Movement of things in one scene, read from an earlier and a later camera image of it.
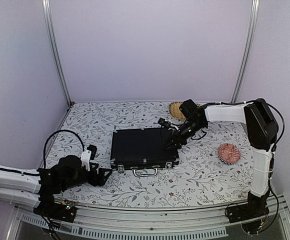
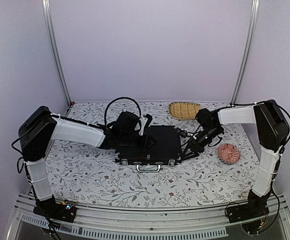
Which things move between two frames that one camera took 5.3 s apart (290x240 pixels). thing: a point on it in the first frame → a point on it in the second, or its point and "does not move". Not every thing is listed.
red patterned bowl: x=229 y=153 does not move
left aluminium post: x=46 y=7 does not move
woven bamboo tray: x=174 y=110 does not move
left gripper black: x=101 y=180 → x=145 y=145
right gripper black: x=177 y=139 → x=194 y=146
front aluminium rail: x=184 y=222 does not move
